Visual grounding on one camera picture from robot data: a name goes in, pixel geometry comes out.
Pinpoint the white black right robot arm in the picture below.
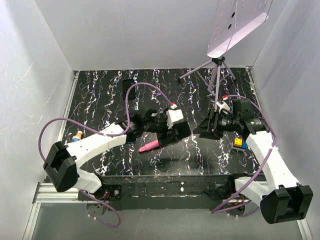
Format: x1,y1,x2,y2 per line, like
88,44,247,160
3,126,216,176
193,95,313,224

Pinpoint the pink cylindrical tool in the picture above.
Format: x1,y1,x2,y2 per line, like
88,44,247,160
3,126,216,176
138,140,160,153

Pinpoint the black phone case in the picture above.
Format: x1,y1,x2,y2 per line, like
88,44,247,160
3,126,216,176
122,79,136,100

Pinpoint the lilac perforated board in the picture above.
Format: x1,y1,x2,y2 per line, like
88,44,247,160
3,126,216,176
207,0,273,58

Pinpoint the aluminium frame rail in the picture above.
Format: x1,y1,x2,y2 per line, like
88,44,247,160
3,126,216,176
32,183,79,204

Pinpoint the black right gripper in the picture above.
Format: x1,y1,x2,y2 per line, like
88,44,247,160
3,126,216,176
192,107,239,140

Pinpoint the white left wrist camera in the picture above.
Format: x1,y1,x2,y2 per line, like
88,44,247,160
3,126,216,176
165,103,185,130

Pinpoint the blue smartphone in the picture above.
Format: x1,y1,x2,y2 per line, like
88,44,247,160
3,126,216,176
125,132,138,144

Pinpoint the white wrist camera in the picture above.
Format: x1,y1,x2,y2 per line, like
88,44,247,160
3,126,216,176
215,95,231,117
165,103,185,130

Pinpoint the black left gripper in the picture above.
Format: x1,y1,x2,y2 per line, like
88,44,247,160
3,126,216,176
143,109,179,145

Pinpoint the small colourful toy figure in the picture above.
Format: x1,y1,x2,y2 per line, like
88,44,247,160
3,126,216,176
72,130,83,143

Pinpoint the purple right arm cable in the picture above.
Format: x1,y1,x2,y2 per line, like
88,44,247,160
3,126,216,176
211,94,277,218

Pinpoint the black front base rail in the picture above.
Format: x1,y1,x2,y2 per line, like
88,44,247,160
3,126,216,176
93,175,229,211

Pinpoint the yellow and blue toy brick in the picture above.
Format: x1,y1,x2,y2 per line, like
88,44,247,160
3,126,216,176
231,137,248,152

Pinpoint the lilac tripod stand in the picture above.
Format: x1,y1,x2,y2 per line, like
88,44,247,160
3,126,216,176
177,56,236,102

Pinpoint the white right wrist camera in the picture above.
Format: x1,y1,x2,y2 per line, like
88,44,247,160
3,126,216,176
215,95,231,117

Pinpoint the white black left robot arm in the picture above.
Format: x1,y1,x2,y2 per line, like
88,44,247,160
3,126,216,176
43,109,191,200

